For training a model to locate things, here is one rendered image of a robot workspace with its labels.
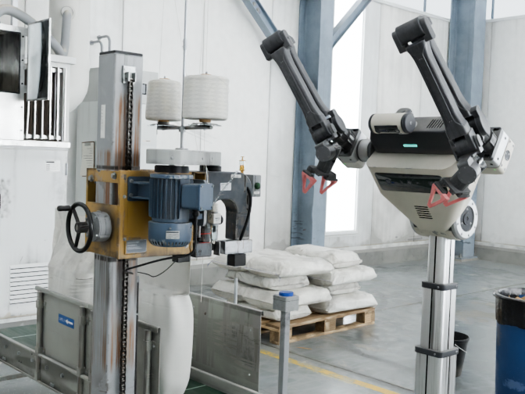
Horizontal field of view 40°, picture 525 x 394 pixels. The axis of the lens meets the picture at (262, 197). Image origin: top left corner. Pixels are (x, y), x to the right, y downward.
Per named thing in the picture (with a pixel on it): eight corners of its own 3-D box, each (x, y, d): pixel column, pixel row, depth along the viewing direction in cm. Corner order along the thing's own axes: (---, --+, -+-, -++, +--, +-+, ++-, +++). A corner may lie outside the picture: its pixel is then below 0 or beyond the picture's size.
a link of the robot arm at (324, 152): (332, 122, 264) (313, 133, 268) (322, 124, 253) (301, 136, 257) (348, 151, 263) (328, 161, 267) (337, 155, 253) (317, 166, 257)
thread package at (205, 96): (237, 123, 259) (239, 75, 258) (200, 120, 248) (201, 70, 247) (208, 123, 271) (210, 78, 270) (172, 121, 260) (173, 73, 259)
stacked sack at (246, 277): (312, 290, 573) (313, 273, 573) (270, 294, 548) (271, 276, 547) (262, 277, 626) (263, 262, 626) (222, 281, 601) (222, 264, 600)
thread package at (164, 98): (190, 123, 278) (191, 79, 277) (158, 120, 268) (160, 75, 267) (167, 123, 289) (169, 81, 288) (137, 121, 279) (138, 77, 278)
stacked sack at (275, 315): (314, 317, 577) (314, 302, 576) (274, 324, 547) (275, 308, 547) (258, 303, 626) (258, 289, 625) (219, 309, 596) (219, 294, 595)
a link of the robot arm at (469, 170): (478, 132, 218) (451, 141, 223) (469, 141, 208) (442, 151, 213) (493, 168, 219) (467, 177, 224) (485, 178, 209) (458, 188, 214)
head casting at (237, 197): (251, 239, 294) (253, 166, 292) (203, 242, 277) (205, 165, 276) (205, 232, 316) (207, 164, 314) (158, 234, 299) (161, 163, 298)
